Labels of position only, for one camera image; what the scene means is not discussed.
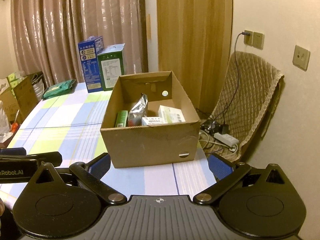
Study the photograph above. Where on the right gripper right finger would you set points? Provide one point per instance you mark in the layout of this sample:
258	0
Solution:
227	175

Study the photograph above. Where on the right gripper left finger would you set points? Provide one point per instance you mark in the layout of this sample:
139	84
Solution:
89	176

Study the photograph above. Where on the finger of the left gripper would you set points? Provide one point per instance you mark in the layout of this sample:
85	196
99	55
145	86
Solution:
13	151
51	157

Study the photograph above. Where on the green white spray box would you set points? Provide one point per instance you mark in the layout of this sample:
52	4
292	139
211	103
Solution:
121	119

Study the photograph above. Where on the silver foil pouch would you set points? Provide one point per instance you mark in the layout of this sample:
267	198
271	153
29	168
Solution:
138	111

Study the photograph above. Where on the white ointment box green print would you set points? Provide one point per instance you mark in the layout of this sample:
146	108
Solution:
152	120

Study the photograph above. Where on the long white medicine box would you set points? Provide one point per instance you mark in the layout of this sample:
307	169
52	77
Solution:
170	115

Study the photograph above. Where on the person's hand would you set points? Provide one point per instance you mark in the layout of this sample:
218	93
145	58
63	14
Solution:
2	207

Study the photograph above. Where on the white power strip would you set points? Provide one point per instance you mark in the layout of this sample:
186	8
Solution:
226	139

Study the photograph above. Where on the brown cardboard box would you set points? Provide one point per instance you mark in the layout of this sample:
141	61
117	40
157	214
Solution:
152	144

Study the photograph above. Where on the floor cardboard box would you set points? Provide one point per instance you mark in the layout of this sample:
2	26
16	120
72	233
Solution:
21	95

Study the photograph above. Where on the green wet wipes pack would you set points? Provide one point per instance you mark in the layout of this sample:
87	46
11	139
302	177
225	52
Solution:
59	89

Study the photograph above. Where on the quilted chair cover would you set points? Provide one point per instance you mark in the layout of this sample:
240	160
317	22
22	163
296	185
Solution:
246	103

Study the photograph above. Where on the tall green carton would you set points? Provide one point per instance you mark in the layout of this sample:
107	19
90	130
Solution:
111	65

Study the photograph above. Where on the tall blue carton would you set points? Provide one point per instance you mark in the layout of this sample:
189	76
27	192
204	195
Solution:
88	52

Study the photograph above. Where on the beige curtain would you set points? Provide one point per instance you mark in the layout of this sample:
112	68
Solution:
46	34

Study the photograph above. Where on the orange handled tool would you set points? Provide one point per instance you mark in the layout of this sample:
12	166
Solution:
15	125

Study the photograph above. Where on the wall socket with plug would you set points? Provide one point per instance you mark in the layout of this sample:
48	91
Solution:
248	38

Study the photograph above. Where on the wall socket plate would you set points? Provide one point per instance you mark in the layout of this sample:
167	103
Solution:
258	40

